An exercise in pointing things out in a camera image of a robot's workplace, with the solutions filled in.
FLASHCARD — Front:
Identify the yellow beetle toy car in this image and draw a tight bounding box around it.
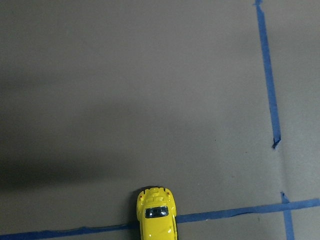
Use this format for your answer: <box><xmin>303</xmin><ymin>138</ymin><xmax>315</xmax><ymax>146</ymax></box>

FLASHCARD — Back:
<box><xmin>136</xmin><ymin>186</ymin><xmax>179</xmax><ymax>240</ymax></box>

